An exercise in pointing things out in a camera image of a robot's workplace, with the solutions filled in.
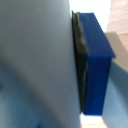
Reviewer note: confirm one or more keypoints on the bright blue vase mug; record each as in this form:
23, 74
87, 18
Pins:
36, 66

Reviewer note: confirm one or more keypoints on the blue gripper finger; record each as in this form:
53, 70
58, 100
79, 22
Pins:
96, 63

